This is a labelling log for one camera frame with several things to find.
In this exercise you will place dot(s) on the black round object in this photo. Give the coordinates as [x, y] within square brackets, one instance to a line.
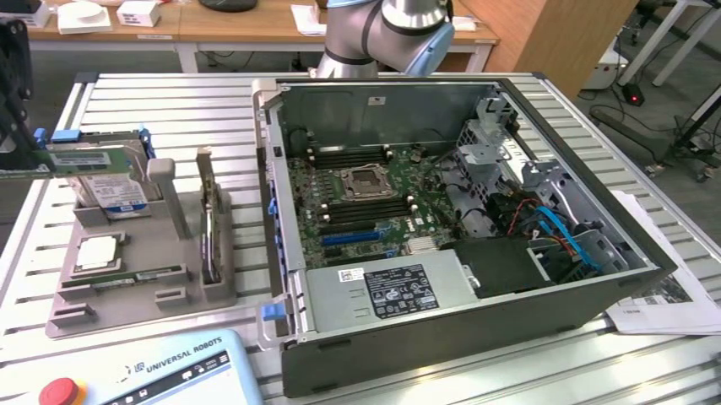
[229, 5]

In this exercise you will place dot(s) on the black wheeled stand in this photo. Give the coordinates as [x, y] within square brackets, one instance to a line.
[699, 143]

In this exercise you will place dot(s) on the black open PC case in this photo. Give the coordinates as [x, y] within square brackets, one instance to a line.
[450, 354]

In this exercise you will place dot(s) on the printed paper sheets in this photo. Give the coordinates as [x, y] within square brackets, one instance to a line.
[665, 312]

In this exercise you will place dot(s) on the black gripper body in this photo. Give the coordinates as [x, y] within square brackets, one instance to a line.
[14, 63]

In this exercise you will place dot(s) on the white box round dish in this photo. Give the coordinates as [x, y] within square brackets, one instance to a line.
[85, 17]

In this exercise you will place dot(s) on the hard disk blue label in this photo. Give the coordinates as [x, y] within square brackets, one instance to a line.
[113, 194]

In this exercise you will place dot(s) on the silver chipset heatsink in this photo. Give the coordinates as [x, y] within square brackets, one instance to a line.
[422, 246]

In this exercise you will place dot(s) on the black box red light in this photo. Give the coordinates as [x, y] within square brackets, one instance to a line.
[635, 95]

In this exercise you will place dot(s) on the RAM slot white clips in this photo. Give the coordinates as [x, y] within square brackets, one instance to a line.
[356, 158]
[356, 148]
[366, 213]
[366, 203]

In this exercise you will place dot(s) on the light blue teach pendant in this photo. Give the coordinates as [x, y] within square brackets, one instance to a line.
[169, 371]

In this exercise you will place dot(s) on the wooden cabinet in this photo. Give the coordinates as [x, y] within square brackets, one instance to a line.
[541, 42]

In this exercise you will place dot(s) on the silver CPU chip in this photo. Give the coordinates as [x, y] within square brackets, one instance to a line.
[95, 253]

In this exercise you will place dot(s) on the blue expansion slot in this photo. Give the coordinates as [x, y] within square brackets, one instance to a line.
[349, 238]

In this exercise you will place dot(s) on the red emergency stop button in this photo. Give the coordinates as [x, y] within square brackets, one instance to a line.
[59, 392]

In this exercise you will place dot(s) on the green motherboard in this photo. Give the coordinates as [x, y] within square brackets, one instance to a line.
[417, 185]

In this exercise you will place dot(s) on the silver perforated drive cage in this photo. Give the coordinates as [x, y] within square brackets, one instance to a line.
[478, 160]

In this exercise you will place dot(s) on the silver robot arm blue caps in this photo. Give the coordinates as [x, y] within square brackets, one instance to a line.
[349, 29]

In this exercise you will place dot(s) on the long black expansion slot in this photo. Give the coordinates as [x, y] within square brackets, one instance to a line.
[346, 230]

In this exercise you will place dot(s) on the white floor box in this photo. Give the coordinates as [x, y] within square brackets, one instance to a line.
[605, 71]

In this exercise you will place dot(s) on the blue disk caddy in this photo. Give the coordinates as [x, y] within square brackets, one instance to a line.
[146, 141]

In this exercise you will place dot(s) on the white table frame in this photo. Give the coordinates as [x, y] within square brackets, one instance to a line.
[665, 46]

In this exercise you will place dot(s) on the green RAM stick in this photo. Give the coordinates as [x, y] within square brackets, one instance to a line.
[121, 280]
[85, 159]

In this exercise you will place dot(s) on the blue case latch tab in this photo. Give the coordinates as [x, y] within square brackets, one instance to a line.
[272, 314]

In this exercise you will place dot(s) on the blue card retainer bar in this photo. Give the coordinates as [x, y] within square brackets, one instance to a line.
[272, 211]

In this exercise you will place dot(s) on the silver CPU socket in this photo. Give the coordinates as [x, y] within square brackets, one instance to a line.
[365, 180]

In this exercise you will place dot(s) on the white labelled cardboard box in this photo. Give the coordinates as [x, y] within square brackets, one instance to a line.
[34, 17]
[139, 16]

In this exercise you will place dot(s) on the silver disk bay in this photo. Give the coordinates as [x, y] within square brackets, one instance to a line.
[597, 249]

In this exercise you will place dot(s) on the grey parts rack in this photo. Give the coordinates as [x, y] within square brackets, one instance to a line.
[153, 257]

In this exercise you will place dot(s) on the white paper stack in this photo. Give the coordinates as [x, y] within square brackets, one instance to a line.
[308, 19]

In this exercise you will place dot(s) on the wooden desk white frame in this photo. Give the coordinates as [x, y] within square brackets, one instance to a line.
[254, 25]

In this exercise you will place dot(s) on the grey power supply unit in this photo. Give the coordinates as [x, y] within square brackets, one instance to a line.
[338, 304]

